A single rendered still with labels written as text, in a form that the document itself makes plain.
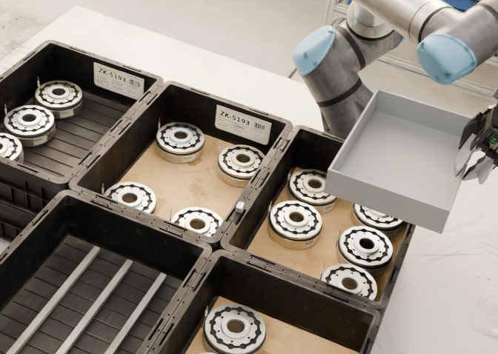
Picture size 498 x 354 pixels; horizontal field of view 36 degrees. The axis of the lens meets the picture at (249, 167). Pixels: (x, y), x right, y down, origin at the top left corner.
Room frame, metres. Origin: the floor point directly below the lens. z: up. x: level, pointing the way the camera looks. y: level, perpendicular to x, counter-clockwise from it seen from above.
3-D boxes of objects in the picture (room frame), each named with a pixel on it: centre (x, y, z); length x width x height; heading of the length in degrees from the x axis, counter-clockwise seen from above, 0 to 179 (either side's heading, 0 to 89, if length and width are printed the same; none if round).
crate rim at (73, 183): (1.13, 0.12, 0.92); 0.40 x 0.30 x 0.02; 163
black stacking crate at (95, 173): (1.13, 0.12, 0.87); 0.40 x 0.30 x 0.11; 163
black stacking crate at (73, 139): (1.22, 0.41, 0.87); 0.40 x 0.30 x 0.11; 163
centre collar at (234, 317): (0.79, -0.02, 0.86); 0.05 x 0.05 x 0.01
